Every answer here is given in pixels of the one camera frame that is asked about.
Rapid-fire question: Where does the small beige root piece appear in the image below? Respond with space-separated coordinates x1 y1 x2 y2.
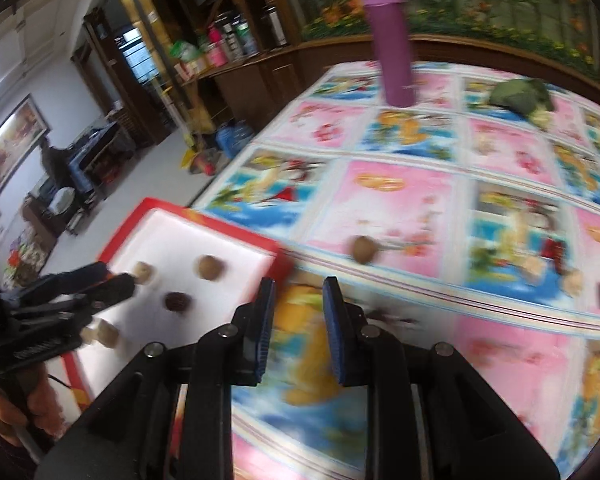
82 319 121 348

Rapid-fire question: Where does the pink bottle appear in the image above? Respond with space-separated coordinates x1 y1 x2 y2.
206 25 228 67

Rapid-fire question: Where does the wooden sideboard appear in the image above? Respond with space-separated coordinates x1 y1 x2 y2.
172 42 311 136

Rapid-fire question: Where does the framed wall painting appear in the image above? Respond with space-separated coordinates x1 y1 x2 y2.
0 94 50 195

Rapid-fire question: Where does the steel thermos flask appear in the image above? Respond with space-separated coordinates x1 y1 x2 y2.
262 5 287 50

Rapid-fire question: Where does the red tray with white inside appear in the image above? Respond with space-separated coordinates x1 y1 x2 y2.
62 197 293 411

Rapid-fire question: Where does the green box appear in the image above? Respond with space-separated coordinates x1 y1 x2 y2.
169 40 203 68

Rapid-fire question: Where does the purple thermos bottle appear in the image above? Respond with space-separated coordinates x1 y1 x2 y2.
356 0 416 108

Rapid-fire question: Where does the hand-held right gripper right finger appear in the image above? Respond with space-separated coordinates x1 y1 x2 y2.
322 276 563 480

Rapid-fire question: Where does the person's left hand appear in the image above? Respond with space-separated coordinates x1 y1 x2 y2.
0 379 67 447

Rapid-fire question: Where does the green bok choy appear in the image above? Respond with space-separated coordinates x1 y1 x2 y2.
487 79 556 123

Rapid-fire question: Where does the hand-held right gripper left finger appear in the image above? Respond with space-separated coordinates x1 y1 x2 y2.
32 277 278 480

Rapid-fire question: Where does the blue bag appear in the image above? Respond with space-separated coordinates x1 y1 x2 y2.
215 122 256 161

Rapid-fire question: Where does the yellow bag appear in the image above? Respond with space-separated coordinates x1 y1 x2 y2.
181 132 208 173

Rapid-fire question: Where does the glass case with artificial plants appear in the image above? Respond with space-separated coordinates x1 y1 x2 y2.
275 0 600 81

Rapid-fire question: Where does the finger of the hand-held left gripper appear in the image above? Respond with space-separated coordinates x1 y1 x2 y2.
10 273 137 328
7 262 112 303

